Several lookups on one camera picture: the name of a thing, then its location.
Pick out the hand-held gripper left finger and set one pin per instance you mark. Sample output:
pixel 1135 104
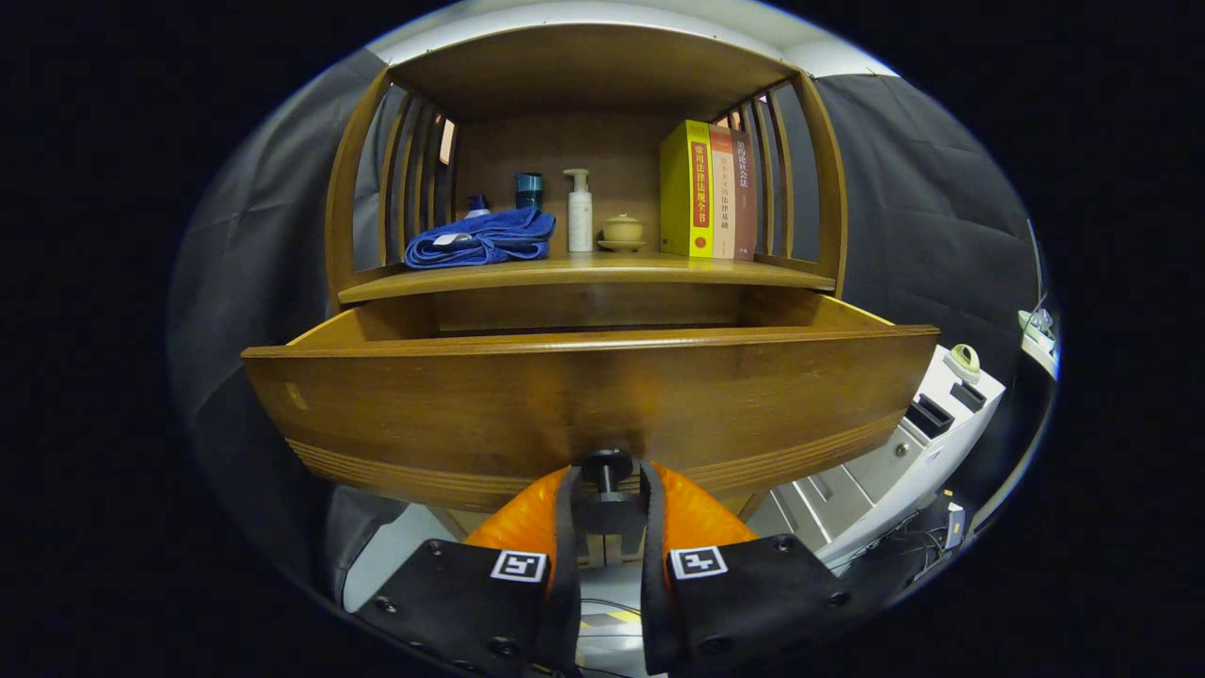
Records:
pixel 568 565

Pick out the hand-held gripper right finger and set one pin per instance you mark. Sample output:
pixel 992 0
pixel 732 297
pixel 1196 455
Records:
pixel 651 584

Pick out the wooden drawer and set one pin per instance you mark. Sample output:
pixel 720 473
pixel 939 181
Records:
pixel 565 405

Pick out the white drawer unit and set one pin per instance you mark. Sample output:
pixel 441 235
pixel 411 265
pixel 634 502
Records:
pixel 885 471

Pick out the wooden countertop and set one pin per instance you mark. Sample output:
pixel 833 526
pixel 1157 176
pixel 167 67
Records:
pixel 612 268

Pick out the wooden cabinet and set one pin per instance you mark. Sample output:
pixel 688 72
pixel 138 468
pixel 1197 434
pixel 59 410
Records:
pixel 565 141

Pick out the yellow black floor tape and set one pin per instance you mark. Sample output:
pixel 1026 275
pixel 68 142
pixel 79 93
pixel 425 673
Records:
pixel 607 619

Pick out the white power adapter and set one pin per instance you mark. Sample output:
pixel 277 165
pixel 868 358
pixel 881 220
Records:
pixel 955 525

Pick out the blue towel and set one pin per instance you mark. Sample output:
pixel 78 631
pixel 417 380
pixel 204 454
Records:
pixel 490 240

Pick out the beige lidded bowl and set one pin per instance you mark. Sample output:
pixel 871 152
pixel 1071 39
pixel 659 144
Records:
pixel 622 231

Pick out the white pump bottle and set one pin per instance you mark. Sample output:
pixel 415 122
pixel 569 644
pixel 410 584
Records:
pixel 580 221

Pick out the small blue-capped bottle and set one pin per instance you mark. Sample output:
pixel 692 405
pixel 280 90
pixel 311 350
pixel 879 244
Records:
pixel 477 204

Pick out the teal jar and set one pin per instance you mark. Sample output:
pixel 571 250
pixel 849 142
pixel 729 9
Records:
pixel 529 188

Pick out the brown book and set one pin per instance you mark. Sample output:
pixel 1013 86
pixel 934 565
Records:
pixel 744 217

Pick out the pale tape roll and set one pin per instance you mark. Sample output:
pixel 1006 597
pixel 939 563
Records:
pixel 962 363

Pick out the white orange book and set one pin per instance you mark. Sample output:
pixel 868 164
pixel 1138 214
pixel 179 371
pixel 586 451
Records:
pixel 722 207

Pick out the yellow book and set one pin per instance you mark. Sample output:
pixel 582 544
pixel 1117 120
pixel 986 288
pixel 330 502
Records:
pixel 680 188

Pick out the white side table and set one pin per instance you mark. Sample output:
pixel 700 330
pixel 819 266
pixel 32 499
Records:
pixel 1036 341

